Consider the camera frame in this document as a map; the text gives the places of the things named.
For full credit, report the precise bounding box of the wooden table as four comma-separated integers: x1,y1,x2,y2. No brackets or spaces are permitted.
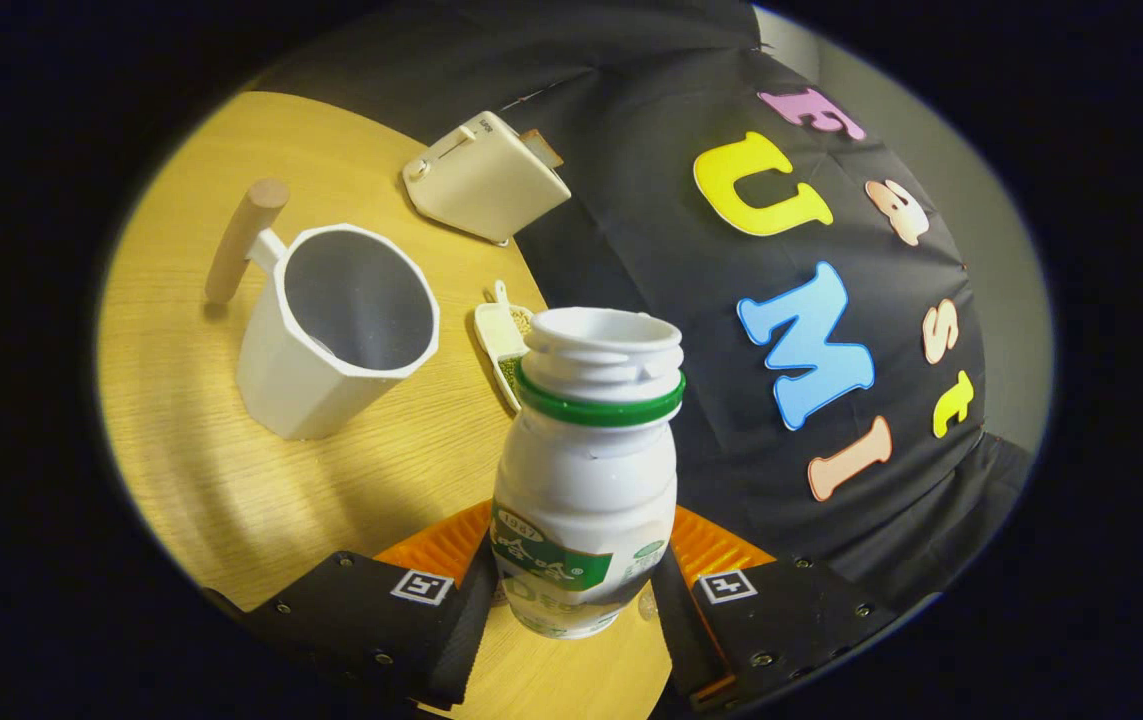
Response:
96,90,672,720

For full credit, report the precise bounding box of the white cup wooden handle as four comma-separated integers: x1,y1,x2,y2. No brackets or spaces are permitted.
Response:
204,179,441,442

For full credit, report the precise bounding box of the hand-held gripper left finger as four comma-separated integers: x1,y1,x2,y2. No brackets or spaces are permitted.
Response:
231,500,500,711

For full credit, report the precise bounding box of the small white seed tray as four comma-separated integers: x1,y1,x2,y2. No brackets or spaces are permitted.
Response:
474,281,535,413

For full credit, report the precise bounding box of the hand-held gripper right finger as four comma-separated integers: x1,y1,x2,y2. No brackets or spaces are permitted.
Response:
651,505,897,713

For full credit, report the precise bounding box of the brown toast slice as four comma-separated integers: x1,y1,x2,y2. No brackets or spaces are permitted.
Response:
521,129,565,169

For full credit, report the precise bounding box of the white juice bottle green ring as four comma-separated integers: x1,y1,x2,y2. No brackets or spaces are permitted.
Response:
491,306,687,641

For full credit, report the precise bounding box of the cream toaster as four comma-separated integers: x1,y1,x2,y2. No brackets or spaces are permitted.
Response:
402,110,572,246

